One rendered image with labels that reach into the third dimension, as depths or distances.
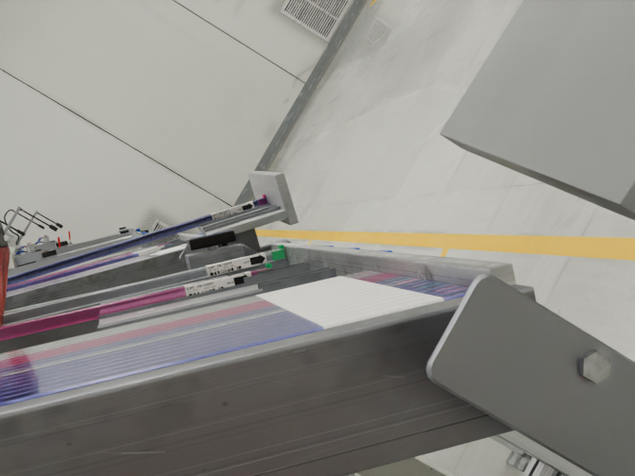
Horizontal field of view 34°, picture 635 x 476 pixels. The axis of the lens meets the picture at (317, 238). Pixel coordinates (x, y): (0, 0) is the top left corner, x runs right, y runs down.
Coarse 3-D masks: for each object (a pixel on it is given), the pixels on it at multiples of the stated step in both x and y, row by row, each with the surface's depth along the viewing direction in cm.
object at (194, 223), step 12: (204, 216) 143; (168, 228) 142; (180, 228) 143; (192, 228) 143; (132, 240) 142; (144, 240) 142; (96, 252) 141; (108, 252) 141; (48, 264) 140; (60, 264) 140; (72, 264) 141; (12, 276) 139; (24, 276) 140; (36, 276) 140
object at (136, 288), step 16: (272, 256) 104; (192, 272) 102; (112, 288) 101; (128, 288) 101; (144, 288) 102; (160, 288) 102; (48, 304) 100; (64, 304) 100; (80, 304) 100; (16, 320) 99
